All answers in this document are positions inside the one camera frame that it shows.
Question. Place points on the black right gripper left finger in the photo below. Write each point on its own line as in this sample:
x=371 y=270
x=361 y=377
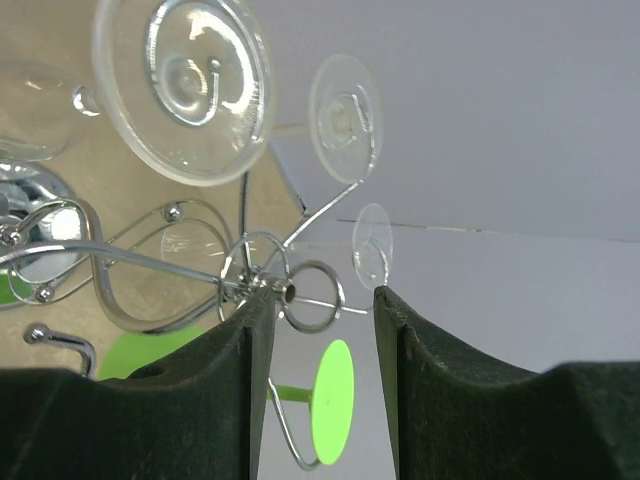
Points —
x=135 y=400

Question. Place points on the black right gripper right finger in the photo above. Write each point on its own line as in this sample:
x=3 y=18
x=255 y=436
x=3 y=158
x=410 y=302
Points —
x=455 y=412

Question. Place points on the green plastic wine glass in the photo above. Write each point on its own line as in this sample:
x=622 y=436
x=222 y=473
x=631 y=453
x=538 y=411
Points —
x=330 y=400

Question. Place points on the clear ribbed flute glass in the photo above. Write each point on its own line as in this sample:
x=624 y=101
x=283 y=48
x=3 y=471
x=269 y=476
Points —
x=190 y=244

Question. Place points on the clear stemmed wine glass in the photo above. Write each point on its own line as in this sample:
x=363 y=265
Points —
x=344 y=119

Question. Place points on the short clear wine glass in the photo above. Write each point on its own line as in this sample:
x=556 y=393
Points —
x=187 y=85

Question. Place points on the chrome wine glass rack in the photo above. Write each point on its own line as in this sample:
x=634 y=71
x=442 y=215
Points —
x=60 y=226

